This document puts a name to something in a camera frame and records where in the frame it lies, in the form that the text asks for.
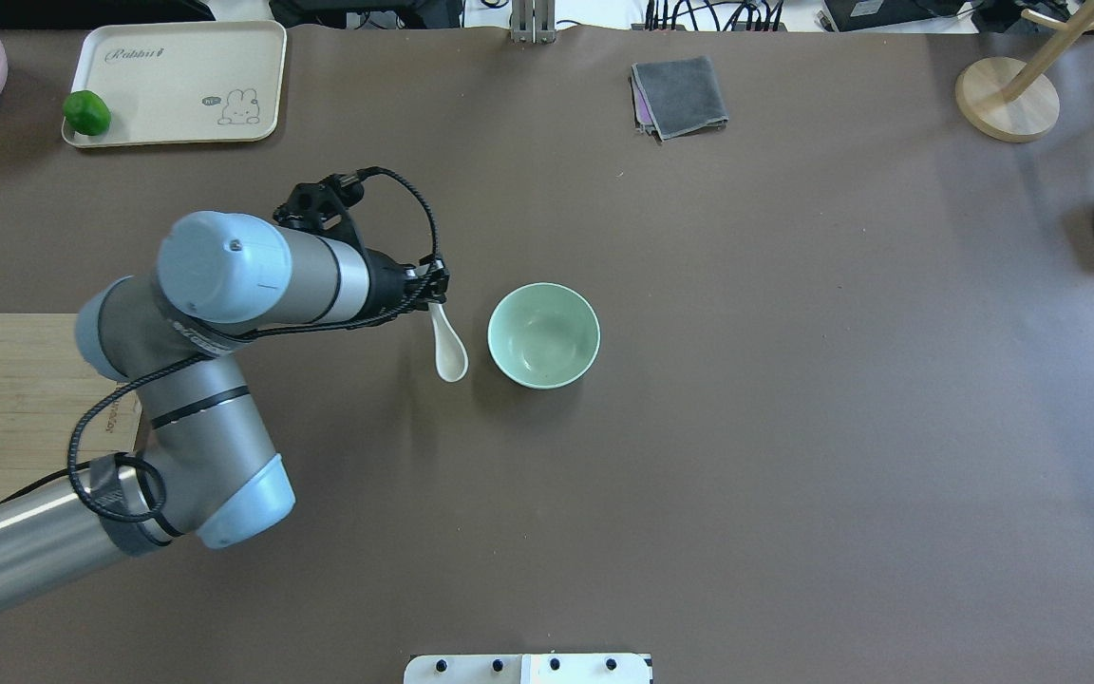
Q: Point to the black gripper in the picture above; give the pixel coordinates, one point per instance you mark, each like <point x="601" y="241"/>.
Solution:
<point x="384" y="288"/>

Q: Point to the white ceramic spoon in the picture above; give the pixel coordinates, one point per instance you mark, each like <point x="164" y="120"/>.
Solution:
<point x="451" y="355"/>

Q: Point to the light green bowl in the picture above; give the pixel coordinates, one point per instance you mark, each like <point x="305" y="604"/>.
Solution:
<point x="544" y="336"/>

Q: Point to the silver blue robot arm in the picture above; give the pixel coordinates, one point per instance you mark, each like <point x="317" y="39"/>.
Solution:
<point x="179" y="446"/>

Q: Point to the cream tray with bear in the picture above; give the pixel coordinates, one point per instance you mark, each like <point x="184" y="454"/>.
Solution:
<point x="198" y="82"/>

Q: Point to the grey folded cloth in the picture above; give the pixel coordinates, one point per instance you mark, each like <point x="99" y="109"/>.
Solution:
<point x="677" y="98"/>

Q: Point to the green lime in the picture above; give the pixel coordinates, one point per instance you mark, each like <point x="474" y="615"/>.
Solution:
<point x="86" y="113"/>

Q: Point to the bamboo cutting board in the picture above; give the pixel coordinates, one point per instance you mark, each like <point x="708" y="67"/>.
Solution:
<point x="45" y="386"/>

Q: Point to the wooden mug tree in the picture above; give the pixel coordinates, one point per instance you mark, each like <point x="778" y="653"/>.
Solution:
<point x="1014" y="101"/>

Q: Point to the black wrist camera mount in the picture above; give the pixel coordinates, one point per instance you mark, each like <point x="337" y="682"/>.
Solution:
<point x="322" y="209"/>

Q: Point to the aluminium frame post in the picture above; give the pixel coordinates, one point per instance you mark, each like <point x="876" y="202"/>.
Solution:
<point x="533" y="21"/>

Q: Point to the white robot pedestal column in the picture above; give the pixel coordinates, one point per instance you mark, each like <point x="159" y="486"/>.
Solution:
<point x="599" y="667"/>

